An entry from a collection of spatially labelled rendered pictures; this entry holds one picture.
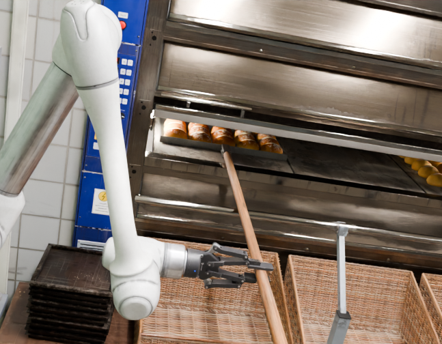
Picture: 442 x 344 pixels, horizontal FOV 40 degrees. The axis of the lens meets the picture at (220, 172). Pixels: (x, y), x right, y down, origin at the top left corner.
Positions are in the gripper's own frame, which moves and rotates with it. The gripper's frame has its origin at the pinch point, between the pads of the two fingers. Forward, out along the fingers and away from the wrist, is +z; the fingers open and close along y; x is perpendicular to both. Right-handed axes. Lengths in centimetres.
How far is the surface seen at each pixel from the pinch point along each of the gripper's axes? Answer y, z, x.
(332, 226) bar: 3, 33, -43
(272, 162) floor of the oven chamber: 2, 21, -95
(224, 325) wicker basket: 61, 9, -60
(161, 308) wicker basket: 61, -17, -68
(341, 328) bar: 28, 37, -20
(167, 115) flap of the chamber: -20, -28, -65
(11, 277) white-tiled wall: 63, -78, -80
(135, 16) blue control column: -50, -44, -77
